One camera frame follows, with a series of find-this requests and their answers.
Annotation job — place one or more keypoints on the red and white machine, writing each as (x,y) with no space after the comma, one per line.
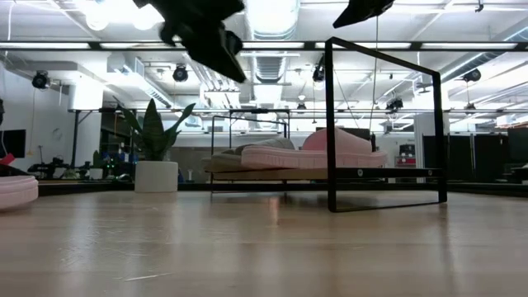
(406,156)

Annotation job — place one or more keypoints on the black aluminium rig frame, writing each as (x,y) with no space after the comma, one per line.
(82,187)

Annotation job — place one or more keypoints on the black ceiling spotlight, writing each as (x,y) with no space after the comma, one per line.
(40,79)
(180,74)
(472,75)

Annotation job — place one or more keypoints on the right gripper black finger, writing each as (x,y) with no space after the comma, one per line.
(373,10)
(352,8)

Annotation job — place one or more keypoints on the snake plant in white pot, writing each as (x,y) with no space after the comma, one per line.
(156,177)

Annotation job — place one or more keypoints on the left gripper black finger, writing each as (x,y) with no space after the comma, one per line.
(222,45)
(202,49)

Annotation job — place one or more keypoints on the small cactus in white pot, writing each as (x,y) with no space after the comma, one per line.
(96,173)

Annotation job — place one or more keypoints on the wooden shelf with black frame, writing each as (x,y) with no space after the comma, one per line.
(392,173)

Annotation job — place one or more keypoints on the pink rubber slide sandal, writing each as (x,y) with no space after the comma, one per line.
(288,158)
(16,191)

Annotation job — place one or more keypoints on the black wall screen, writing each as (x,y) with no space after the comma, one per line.
(12,144)

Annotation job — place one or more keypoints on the black room partition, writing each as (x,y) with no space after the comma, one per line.
(486,156)

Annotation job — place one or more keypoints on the red object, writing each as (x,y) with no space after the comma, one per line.
(6,160)

